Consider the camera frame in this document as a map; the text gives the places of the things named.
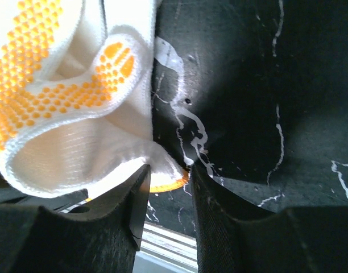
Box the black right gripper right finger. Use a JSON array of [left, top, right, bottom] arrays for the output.
[[190, 165, 348, 272]]

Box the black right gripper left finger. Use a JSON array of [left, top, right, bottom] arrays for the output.
[[0, 164, 151, 272]]

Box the white glove orange cuff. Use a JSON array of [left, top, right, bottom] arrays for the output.
[[0, 1, 188, 198]]

